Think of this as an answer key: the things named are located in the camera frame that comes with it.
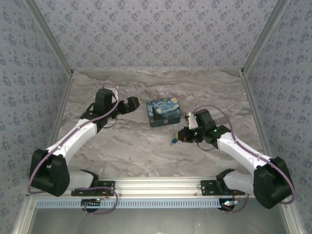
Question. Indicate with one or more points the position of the starry night tin box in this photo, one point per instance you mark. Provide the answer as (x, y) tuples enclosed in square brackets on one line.
[(163, 111)]

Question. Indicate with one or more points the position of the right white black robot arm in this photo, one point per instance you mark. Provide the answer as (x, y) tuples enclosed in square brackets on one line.
[(239, 148)]

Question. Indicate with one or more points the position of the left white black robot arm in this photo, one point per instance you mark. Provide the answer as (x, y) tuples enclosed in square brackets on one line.
[(73, 139)]

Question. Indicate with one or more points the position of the short aluminium frame leg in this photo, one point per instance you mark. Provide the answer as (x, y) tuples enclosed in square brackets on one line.
[(23, 217), (292, 217)]

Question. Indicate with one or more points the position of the steel sheet shelf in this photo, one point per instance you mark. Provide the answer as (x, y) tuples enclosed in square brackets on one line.
[(156, 221)]

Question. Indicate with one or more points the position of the aluminium frame post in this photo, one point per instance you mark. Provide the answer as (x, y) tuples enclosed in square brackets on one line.
[(48, 36), (265, 36)]

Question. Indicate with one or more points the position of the small blue padlock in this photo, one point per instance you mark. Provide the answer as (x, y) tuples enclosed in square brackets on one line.
[(174, 140)]

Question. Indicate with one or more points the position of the aluminium table side rail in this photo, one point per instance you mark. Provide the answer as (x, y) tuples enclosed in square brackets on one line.
[(253, 107), (58, 122)]

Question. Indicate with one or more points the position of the long aluminium mounting rail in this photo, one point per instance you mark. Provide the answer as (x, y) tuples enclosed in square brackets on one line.
[(156, 186)]

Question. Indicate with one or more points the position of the right small circuit board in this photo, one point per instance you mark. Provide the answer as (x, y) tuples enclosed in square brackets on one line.
[(229, 203)]

